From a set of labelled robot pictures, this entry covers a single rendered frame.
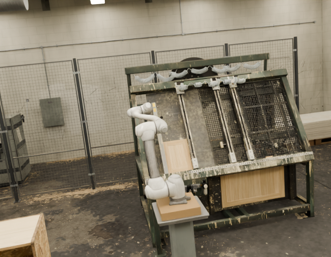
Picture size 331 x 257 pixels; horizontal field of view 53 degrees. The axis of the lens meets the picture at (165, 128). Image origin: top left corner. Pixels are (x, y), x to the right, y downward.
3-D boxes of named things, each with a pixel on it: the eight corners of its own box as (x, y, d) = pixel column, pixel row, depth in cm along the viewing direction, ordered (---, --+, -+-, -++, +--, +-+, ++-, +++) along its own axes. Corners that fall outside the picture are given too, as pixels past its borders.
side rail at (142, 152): (143, 179, 410) (144, 177, 399) (130, 98, 446) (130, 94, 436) (148, 178, 411) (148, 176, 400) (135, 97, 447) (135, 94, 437)
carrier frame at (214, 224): (153, 248, 413) (145, 184, 397) (140, 204, 546) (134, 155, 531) (314, 216, 448) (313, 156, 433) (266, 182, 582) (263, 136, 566)
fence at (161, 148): (164, 174, 408) (164, 174, 404) (151, 104, 439) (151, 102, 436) (168, 174, 409) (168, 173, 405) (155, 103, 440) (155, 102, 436)
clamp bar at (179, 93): (191, 170, 413) (195, 165, 391) (173, 84, 453) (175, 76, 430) (199, 169, 415) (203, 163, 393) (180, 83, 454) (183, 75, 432)
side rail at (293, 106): (302, 153, 444) (306, 151, 434) (277, 80, 480) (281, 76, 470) (307, 152, 445) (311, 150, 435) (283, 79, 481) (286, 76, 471)
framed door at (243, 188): (221, 207, 448) (222, 208, 445) (219, 168, 437) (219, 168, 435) (283, 196, 462) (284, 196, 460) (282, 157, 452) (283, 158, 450)
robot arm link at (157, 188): (170, 198, 325) (148, 203, 320) (166, 196, 341) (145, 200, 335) (156, 120, 326) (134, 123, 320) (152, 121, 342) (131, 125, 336)
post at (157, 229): (157, 255, 395) (150, 196, 381) (157, 253, 401) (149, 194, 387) (162, 254, 396) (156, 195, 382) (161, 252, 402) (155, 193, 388)
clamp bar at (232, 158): (228, 163, 421) (234, 159, 399) (208, 80, 460) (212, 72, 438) (236, 162, 423) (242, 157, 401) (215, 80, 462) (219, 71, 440)
